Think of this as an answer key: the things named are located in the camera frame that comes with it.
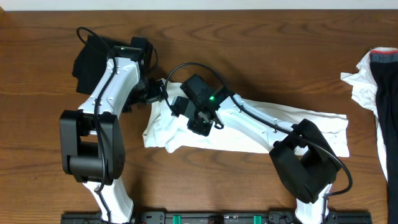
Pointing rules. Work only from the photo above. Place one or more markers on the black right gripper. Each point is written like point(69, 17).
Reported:
point(193, 127)

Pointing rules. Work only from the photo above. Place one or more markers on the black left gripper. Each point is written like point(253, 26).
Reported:
point(158, 91)

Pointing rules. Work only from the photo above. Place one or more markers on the white printed t-shirt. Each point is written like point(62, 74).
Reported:
point(241, 133)

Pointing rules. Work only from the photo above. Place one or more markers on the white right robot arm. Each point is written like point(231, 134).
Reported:
point(303, 159)

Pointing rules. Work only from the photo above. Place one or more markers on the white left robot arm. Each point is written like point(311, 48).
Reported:
point(91, 140)

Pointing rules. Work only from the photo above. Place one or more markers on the black folded cloth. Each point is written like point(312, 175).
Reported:
point(90, 64)

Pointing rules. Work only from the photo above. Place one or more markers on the white crumpled garment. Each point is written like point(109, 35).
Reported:
point(364, 93)

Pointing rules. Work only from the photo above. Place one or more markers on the dark navy striped garment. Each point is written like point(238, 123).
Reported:
point(383, 67)

